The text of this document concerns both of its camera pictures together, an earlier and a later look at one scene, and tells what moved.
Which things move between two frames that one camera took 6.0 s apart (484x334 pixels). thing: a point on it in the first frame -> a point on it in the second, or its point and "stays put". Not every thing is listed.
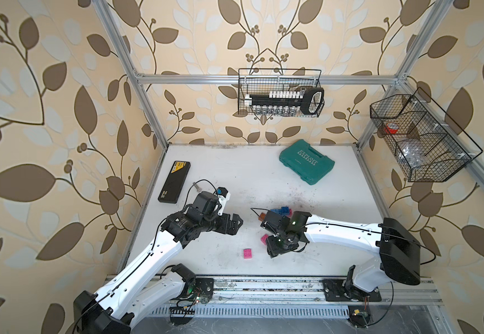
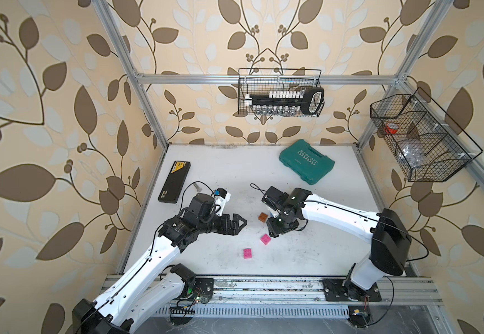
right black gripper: (272, 249) -> (273, 229)
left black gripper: (233, 229) stays put
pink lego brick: (247, 253) stays put
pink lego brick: (263, 239) stays put
